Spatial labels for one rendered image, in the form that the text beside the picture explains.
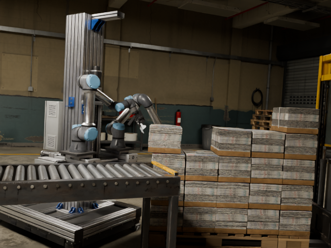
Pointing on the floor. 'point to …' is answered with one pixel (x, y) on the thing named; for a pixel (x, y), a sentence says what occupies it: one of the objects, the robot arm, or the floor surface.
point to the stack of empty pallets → (265, 124)
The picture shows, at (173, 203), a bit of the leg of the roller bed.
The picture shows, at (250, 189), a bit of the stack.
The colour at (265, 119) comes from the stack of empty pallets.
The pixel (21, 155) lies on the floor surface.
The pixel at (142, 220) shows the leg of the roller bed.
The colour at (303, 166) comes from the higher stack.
